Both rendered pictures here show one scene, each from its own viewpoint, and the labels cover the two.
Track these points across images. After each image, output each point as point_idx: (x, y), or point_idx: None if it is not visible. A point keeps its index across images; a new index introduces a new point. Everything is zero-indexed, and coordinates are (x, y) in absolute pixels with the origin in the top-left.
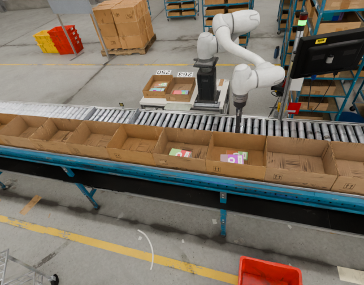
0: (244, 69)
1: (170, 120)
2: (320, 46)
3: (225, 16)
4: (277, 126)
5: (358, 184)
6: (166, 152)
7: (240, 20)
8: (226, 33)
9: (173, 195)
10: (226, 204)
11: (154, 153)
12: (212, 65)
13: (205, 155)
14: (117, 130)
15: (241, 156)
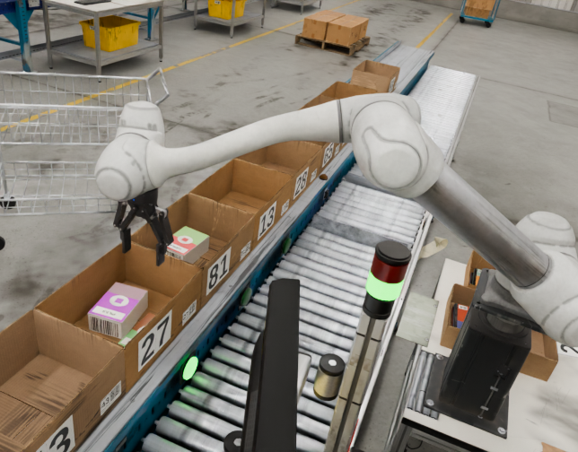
0: (127, 103)
1: (361, 297)
2: (257, 362)
3: (378, 97)
4: None
5: None
6: (216, 243)
7: (358, 120)
8: (309, 109)
9: None
10: None
11: (184, 195)
12: (481, 303)
13: (134, 242)
14: (275, 172)
15: (118, 317)
